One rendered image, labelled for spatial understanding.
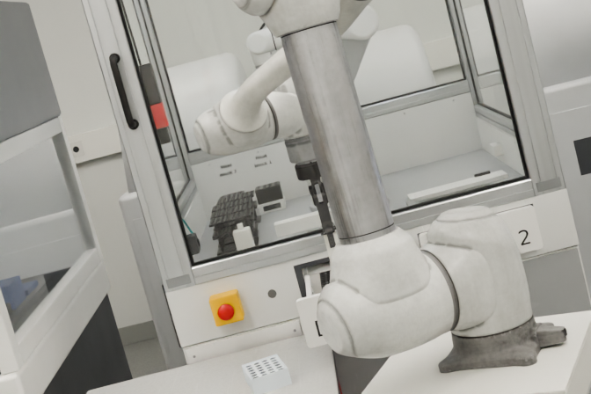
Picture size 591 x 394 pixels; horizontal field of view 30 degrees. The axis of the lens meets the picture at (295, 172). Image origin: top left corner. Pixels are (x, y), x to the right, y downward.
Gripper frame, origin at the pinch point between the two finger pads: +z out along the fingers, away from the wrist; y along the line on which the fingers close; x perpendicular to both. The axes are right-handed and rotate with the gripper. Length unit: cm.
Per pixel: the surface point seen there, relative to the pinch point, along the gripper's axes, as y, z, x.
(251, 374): -10.7, 20.6, 24.4
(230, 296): 18.5, 9.5, 27.4
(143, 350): 331, 98, 116
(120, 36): 23, -58, 37
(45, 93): 103, -49, 76
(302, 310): -10.8, 9.8, 9.8
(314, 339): -10.8, 16.5, 9.0
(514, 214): 21.1, 8.1, -44.5
